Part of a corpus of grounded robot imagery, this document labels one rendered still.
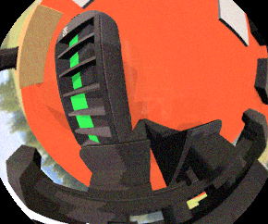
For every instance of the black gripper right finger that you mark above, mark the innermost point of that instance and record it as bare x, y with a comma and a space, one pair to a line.
170, 147

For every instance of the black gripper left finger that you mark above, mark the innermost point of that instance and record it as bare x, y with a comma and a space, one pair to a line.
134, 152

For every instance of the dark grey switch panel with green rocker switches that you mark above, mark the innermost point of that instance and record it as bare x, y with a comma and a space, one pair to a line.
90, 76

